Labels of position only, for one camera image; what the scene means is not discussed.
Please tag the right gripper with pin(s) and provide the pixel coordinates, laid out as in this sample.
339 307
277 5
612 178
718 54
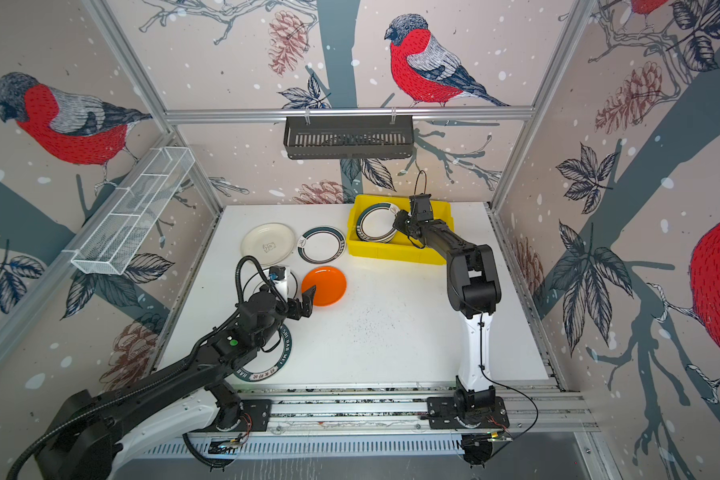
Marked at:
401 221

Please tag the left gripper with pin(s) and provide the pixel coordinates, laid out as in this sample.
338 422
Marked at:
296 310

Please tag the orange plate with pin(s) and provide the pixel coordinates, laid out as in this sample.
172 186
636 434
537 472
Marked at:
330 285

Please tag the green red rimmed plate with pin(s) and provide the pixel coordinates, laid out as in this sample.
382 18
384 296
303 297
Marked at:
376 223

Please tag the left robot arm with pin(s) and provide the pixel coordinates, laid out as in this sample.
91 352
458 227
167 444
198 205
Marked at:
89 433

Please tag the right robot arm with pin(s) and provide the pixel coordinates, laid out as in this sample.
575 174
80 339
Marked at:
473 290

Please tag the yellow plastic bin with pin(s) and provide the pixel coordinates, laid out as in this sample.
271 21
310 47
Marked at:
399 248

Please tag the small green rimmed plate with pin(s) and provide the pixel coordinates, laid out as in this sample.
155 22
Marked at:
321 245

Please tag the white plate black rings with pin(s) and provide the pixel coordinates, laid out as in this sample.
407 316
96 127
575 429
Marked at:
255 282

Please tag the plain cream plate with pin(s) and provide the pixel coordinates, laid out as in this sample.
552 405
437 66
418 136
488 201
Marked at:
269 243

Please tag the green lettered rim plate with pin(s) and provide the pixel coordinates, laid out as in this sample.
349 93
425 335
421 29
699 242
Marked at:
284 350

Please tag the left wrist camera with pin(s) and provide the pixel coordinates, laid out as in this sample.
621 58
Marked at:
279 277

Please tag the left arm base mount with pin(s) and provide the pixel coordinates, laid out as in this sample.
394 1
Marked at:
244 416

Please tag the dark hanging wall basket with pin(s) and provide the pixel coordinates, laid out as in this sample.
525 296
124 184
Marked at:
351 137

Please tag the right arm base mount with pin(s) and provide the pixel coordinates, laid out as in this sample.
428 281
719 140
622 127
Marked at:
484 410

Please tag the white wire mesh basket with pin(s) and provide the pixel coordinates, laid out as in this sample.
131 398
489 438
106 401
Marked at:
117 238

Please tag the aluminium rail frame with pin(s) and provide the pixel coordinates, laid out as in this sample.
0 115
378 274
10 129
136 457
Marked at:
382 409

